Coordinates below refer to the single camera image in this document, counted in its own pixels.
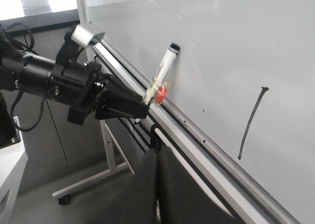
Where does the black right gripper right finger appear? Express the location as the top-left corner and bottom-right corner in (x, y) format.
(157, 146), (242, 224)

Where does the black cable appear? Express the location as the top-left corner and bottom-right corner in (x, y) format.
(9, 85), (50, 132)

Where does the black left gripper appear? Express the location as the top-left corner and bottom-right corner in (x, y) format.
(49, 62), (149, 125)

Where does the white whiteboard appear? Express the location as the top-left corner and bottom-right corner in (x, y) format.
(77, 0), (315, 224)

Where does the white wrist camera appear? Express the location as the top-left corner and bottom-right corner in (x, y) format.
(71, 23), (105, 48)

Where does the white horizontal rod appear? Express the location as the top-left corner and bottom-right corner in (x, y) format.
(154, 128), (227, 211)

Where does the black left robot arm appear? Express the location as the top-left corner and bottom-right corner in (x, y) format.
(0, 23), (149, 125)

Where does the white whiteboard marker pen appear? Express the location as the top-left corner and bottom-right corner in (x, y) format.
(143, 42), (180, 105)

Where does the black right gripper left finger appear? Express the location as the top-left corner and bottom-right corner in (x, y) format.
(99, 149), (158, 224)

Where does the white whiteboard stand frame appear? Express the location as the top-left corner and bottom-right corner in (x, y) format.
(51, 46), (163, 206)

